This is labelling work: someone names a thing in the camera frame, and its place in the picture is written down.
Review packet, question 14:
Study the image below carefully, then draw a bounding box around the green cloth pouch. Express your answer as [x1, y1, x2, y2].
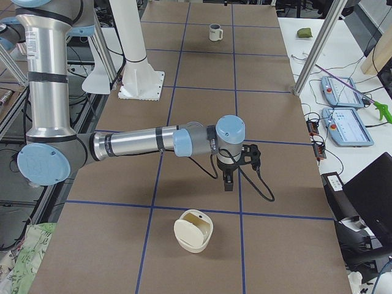
[296, 28, 313, 39]

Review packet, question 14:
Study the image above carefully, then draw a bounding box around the lower blue teach pendant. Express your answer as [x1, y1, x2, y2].
[322, 107, 374, 147]

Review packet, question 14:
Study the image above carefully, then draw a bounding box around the aluminium frame post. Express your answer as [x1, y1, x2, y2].
[292, 0, 347, 96]

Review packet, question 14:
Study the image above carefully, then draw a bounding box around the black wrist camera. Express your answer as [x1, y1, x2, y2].
[239, 144, 261, 171]

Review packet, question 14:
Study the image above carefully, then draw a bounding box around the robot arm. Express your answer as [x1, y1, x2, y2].
[14, 1, 246, 190]

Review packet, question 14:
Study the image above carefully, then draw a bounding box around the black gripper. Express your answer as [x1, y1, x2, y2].
[217, 159, 238, 191]

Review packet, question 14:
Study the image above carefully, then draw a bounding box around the white central pedestal column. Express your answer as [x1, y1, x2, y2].
[110, 0, 165, 100]

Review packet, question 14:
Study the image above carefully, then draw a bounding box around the green handled reach grabber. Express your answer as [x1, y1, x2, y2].
[315, 64, 392, 124]

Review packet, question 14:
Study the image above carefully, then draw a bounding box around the white mug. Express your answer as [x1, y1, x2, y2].
[209, 23, 224, 42]

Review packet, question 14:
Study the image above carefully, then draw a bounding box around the blue teach pendant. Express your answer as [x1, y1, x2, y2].
[322, 107, 374, 147]
[321, 76, 364, 109]

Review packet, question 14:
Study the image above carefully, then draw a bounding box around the upper blue teach pendant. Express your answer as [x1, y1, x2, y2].
[321, 76, 364, 109]

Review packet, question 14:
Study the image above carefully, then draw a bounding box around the black laptop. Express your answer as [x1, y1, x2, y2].
[343, 152, 391, 245]

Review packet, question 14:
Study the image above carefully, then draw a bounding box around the floral patterned cloth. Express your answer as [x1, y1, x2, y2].
[1, 222, 56, 293]

